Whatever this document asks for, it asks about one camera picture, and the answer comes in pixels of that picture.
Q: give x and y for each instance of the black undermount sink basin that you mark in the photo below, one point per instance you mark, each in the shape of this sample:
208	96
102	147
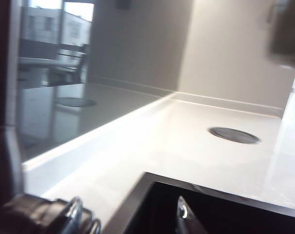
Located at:
235	219

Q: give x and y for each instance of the chrome gooseneck faucet body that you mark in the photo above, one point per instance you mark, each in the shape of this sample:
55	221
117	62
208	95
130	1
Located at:
3	97

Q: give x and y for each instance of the round grey counter grommet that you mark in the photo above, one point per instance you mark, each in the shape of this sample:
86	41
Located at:
233	135

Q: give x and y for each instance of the white counter upstand strip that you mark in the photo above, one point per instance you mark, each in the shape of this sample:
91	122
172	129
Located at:
235	104

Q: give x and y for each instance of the grey wall cabinet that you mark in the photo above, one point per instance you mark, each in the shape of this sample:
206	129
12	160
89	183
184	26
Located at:
286	36

